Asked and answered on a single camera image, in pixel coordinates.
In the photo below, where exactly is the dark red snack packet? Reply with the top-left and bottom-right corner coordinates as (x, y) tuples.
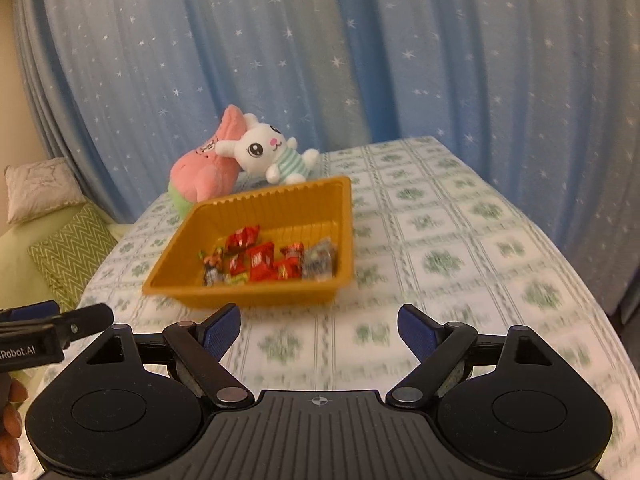
(225, 225), (261, 253)

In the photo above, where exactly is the person's left hand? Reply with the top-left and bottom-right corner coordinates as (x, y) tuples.
(0, 377), (28, 471)

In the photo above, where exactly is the green red candy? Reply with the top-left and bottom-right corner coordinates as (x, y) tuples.
(201, 249), (226, 287)

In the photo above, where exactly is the grey cushion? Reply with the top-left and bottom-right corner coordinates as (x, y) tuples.
(4, 156), (83, 226)

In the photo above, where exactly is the blue star curtain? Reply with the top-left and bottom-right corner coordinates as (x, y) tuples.
(12, 0), (640, 311)

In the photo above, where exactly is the orange plastic tray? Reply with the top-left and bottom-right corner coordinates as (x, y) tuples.
(142, 176), (355, 310)

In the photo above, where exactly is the bright red snack packet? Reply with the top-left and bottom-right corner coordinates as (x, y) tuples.
(248, 242), (276, 282)

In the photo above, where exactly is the pink star plush toy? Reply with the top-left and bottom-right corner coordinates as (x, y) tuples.
(168, 105), (247, 218)

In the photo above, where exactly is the green zigzag cushion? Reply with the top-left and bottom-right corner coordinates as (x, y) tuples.
(27, 202), (120, 311)

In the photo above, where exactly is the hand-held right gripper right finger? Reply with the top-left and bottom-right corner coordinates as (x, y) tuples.
(386, 304), (551, 408)

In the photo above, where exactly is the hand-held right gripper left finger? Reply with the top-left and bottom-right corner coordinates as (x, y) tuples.
(87, 304), (255, 409)

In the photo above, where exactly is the white rabbit plush toy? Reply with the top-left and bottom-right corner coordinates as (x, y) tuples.
(215, 114), (321, 185)

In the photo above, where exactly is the light green sofa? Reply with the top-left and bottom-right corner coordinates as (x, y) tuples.
(0, 200), (136, 321)

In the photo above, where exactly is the silver snack packet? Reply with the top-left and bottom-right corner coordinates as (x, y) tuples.
(301, 237), (337, 281)

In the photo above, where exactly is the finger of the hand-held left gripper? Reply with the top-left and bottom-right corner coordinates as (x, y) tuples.
(52, 302), (115, 350)
(0, 300), (61, 328)

